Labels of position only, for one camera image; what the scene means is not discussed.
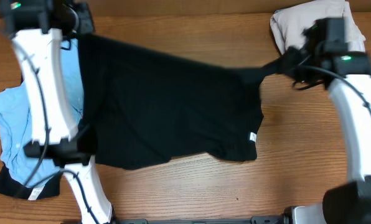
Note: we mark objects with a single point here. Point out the folded beige trousers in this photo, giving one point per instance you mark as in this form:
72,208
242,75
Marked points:
287,25

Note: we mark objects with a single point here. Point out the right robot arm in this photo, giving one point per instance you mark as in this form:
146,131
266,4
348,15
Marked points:
346,75

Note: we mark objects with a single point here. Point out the black t-shirt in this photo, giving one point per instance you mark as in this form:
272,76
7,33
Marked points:
148,107

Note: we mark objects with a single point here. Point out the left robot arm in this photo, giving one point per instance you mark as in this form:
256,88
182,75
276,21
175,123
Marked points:
36,29

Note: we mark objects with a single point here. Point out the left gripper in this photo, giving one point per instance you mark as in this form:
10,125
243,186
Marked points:
86,25

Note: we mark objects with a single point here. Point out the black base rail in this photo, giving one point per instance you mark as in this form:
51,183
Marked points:
274,219

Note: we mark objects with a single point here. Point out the light blue shirt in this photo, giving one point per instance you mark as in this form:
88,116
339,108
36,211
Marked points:
16,119

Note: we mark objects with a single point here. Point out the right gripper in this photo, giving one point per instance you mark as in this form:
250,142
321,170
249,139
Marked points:
287,66

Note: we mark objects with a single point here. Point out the black garment under pile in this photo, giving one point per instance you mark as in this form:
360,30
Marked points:
10,187

